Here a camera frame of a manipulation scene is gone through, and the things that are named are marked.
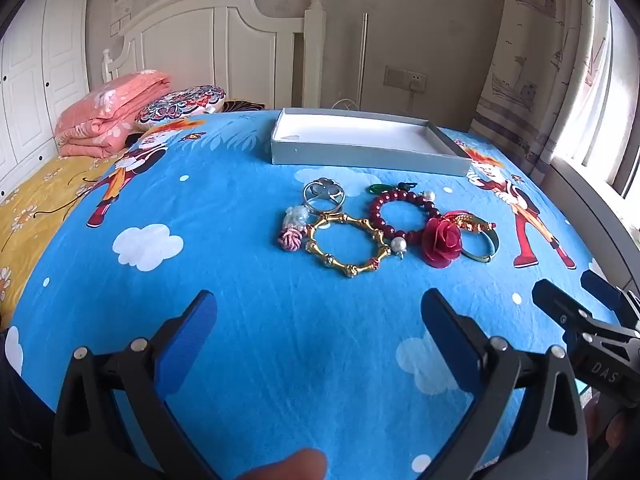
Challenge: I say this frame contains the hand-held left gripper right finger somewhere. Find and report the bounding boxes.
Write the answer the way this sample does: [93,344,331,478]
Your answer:
[420,288,588,480]

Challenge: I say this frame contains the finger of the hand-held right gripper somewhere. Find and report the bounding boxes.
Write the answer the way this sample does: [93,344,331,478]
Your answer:
[580,269,640,328]
[531,279,638,348]

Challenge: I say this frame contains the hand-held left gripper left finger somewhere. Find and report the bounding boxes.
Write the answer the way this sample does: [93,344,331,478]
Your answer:
[51,289,221,480]

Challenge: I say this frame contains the red rose flower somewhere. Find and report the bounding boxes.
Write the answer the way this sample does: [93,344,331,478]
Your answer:
[421,216,463,268]

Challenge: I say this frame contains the gold and green bangle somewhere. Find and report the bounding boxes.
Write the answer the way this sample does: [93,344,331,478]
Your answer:
[442,210,499,263]

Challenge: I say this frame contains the pink knot glass charm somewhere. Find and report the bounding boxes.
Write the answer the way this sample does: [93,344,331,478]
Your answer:
[276,205,310,251]

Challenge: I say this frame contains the gold bamboo-shaped bracelet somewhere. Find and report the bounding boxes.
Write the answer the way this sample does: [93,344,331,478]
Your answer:
[305,211,392,278]

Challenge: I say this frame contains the metal ring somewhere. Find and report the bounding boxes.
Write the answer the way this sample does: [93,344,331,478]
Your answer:
[302,178,347,212]

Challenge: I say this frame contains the grey shallow cardboard box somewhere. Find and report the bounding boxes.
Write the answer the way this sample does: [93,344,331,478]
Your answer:
[271,107,473,178]

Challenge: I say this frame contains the person's right hand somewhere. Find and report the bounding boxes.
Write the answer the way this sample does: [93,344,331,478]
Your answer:
[584,395,640,466]

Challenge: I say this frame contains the person's left hand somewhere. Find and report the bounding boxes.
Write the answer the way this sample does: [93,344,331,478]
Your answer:
[235,449,329,480]

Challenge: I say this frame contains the blue cartoon printed bedsheet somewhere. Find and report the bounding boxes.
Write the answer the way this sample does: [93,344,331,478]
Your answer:
[10,110,621,480]

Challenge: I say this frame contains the grey window sill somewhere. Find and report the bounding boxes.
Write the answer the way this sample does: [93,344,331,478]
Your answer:
[547,157,640,281]

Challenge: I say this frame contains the window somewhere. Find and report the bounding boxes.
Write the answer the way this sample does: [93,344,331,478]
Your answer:
[575,0,640,201]

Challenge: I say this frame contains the round patterned pillow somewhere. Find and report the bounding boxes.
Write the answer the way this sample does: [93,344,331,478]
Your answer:
[135,85,228,128]

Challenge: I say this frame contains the ship printed curtain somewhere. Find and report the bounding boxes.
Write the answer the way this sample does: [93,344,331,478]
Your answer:
[472,0,618,181]

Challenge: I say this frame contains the pink folded quilt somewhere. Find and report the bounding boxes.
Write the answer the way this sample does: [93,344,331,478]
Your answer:
[54,70,173,158]

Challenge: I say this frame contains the metal pole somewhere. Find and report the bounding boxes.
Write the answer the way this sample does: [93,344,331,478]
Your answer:
[356,12,371,108]

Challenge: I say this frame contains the white wooden headboard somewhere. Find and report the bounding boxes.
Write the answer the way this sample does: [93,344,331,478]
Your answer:
[102,0,328,111]

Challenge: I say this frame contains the white wardrobe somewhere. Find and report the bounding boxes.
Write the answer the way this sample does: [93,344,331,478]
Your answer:
[0,0,96,196]

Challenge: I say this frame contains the red bead bracelet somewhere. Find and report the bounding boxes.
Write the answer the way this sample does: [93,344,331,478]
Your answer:
[369,181,441,261]

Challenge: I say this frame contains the white cable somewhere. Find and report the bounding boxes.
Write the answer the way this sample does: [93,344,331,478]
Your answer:
[331,89,417,111]

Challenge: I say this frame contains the paper notice on wall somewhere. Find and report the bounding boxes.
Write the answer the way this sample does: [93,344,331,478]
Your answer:
[111,0,135,36]

